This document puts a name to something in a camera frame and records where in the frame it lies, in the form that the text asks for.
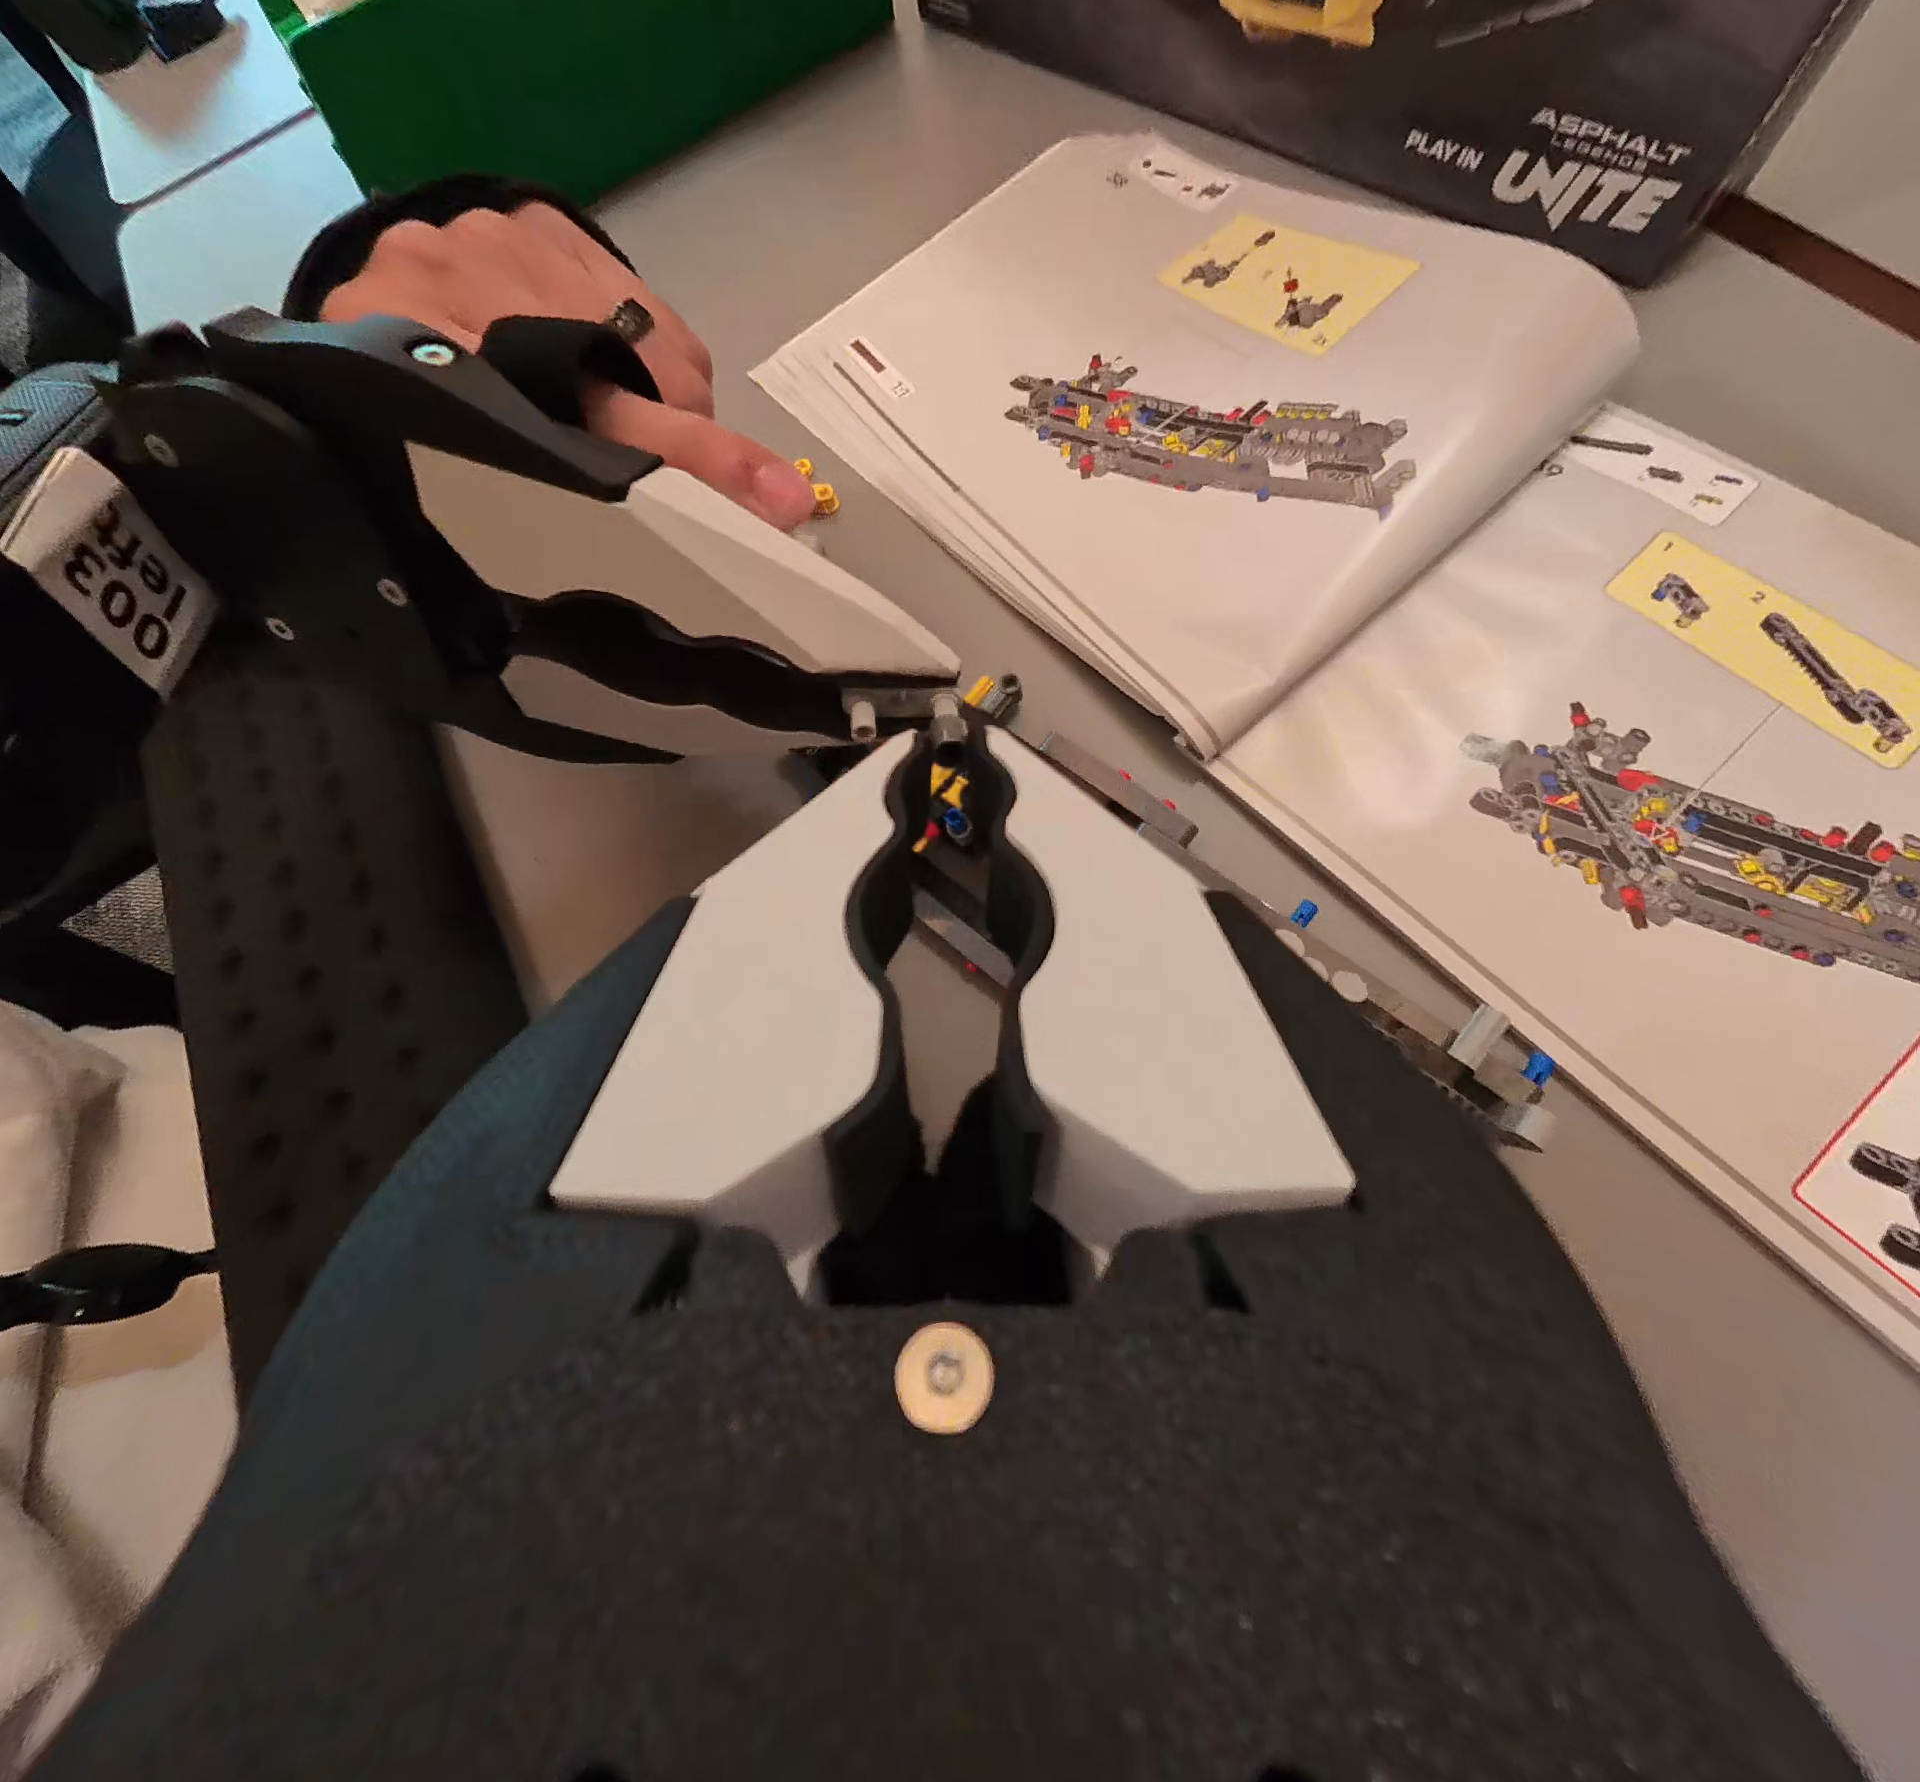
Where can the multicoloured lego chassis assembly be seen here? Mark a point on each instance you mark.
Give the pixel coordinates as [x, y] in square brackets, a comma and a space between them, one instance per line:
[1140, 807]

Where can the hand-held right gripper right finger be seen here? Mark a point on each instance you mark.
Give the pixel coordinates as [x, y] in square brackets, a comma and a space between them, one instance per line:
[1186, 1063]

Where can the green plastic object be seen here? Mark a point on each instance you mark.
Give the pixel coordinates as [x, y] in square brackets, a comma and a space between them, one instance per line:
[601, 55]

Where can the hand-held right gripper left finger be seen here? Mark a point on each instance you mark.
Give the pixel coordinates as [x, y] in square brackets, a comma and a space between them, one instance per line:
[722, 1063]

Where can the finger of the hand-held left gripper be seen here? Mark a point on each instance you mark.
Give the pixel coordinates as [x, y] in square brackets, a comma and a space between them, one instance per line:
[750, 567]
[601, 710]

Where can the black lego set box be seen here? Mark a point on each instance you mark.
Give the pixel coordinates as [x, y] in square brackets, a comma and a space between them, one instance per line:
[1351, 88]

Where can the black perforated panel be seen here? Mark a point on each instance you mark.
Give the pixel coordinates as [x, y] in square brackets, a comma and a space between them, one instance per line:
[330, 988]

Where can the person's left hand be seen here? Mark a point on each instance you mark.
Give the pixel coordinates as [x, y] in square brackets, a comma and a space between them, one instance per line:
[497, 266]

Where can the lego instruction booklet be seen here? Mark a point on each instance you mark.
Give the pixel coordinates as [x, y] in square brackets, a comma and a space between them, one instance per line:
[1351, 611]

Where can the small yellow lego piece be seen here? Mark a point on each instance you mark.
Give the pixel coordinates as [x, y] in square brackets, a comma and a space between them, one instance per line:
[818, 490]

